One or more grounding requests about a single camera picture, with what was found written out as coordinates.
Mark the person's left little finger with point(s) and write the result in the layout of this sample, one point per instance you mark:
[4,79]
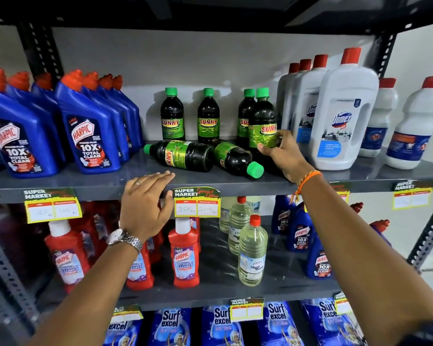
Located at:
[130,183]

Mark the person's left thumb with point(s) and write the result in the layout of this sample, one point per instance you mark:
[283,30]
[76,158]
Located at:
[169,207]

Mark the grey metal shelf rack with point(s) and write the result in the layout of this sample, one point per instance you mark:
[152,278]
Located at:
[93,183]

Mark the yellow green price tag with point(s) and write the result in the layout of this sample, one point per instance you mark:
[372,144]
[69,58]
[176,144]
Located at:
[246,310]
[127,314]
[342,194]
[412,196]
[197,203]
[342,304]
[52,207]

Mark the dark blue shirt sleeve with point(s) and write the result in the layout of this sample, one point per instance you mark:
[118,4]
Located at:
[425,336]

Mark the cluster of dark green-capped bottles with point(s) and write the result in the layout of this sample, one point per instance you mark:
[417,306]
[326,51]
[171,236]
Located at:
[187,154]

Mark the silver metal wristwatch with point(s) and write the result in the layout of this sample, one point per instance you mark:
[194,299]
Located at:
[124,237]

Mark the person's right hand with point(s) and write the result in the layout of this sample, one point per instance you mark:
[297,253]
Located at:
[290,158]

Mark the dark liquid bottle green cap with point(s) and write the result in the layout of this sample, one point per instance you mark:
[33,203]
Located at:
[262,118]

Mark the large white red-capped cleaner bottle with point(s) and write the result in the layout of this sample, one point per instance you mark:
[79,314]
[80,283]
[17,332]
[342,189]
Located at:
[342,115]
[292,90]
[308,97]
[283,90]

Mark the person's right forearm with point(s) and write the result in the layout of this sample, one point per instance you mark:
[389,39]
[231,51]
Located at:
[361,263]

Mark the small white bottle blue label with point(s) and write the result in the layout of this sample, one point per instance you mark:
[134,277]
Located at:
[413,133]
[377,126]

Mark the clear liquid bottle red cap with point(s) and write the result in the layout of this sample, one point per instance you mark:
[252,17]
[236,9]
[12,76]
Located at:
[224,216]
[252,252]
[239,223]
[254,204]

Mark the row of red cleaner bottles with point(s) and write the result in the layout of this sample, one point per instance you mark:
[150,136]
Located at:
[184,255]

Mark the row of blue cleaner bottles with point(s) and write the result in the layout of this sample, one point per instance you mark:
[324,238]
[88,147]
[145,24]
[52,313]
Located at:
[88,140]

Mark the blue toilet cleaner bottle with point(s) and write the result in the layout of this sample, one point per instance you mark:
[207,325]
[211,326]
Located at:
[380,226]
[283,216]
[300,230]
[319,263]
[357,207]

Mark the person's left forearm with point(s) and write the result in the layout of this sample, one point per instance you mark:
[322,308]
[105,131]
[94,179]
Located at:
[90,299]

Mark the person's left hand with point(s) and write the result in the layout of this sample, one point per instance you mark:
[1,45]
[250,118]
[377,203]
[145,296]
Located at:
[140,208]

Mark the person's left middle finger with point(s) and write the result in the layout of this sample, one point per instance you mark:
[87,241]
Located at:
[153,178]

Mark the person's right thumb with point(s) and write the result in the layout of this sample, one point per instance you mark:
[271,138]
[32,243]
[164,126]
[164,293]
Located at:
[266,149]

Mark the blue detergent packet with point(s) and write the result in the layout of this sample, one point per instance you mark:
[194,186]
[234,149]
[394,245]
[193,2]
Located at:
[222,329]
[170,327]
[122,333]
[279,326]
[330,324]

